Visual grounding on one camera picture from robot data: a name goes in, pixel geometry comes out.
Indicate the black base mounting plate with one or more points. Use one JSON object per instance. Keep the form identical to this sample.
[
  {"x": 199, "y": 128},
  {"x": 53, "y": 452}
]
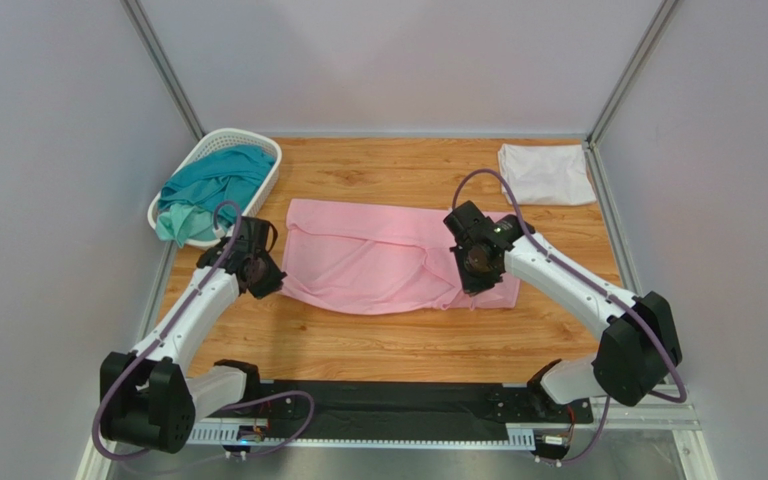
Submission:
[{"x": 411, "y": 411}]

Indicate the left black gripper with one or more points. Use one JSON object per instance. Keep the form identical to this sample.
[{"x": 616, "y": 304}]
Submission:
[{"x": 272, "y": 283}]

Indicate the right aluminium corner post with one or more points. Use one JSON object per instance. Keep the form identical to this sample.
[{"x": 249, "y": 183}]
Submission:
[{"x": 633, "y": 68}]

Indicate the aluminium corner post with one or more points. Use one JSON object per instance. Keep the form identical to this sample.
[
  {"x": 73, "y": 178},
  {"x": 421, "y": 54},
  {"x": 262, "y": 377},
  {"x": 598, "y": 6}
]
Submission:
[
  {"x": 193, "y": 132},
  {"x": 633, "y": 68}
]

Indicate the folded white t shirt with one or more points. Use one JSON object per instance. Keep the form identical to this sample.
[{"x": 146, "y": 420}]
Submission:
[{"x": 546, "y": 175}]

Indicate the left aluminium corner post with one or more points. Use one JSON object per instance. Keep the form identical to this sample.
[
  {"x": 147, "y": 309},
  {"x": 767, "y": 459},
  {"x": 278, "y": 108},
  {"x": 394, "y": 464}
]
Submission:
[{"x": 193, "y": 132}]

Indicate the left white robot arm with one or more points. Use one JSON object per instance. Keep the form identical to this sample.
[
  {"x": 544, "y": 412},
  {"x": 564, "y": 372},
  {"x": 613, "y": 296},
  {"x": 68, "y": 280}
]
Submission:
[{"x": 146, "y": 398}]

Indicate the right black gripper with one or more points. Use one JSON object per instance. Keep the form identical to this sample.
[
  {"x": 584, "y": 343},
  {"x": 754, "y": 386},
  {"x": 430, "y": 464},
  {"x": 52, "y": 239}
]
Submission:
[{"x": 475, "y": 278}]

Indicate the white plastic laundry basket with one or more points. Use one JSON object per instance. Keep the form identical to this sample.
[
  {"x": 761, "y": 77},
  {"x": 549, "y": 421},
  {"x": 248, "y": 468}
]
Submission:
[{"x": 213, "y": 141}]

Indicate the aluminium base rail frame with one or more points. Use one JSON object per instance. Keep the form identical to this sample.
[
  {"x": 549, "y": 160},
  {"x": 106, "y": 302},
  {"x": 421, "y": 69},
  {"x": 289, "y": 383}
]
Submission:
[{"x": 654, "y": 440}]

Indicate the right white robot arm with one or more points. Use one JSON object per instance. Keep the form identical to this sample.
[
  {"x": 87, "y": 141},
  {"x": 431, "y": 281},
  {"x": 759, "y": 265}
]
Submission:
[{"x": 638, "y": 344}]

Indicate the teal t shirt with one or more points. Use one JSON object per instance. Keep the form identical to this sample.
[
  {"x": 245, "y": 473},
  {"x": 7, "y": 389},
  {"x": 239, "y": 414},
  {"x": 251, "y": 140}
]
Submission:
[{"x": 233, "y": 173}]

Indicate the pink t shirt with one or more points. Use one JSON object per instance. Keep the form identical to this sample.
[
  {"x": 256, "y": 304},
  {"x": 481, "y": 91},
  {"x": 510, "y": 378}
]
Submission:
[{"x": 366, "y": 259}]

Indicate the mint green t shirt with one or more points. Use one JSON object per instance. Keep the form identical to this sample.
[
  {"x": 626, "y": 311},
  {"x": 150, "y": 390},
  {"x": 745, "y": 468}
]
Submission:
[{"x": 182, "y": 223}]

